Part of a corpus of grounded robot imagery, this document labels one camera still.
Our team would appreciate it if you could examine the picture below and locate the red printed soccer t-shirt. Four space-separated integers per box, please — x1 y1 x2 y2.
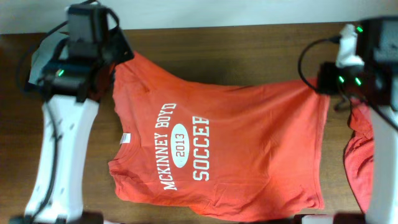
109 54 330 222

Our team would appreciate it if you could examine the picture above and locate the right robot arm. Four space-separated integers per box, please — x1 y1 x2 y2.
321 16 397 223

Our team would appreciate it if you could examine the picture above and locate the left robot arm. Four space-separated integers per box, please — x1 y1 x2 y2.
9 1 134 224

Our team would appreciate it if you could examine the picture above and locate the folded light grey garment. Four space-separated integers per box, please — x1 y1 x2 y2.
28 32 68 85

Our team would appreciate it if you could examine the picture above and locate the red garment at right edge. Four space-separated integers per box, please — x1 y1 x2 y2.
343 100 374 213

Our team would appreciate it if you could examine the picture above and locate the folded dark navy garment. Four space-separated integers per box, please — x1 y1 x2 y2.
24 82 42 93

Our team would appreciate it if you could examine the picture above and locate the right black camera cable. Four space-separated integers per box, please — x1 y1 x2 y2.
297 35 398 133

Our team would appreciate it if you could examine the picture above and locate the black camera cable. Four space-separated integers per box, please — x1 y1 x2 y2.
15 0 121 224
297 35 398 133

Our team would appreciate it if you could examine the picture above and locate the left black camera cable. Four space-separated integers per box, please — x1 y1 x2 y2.
15 0 121 224

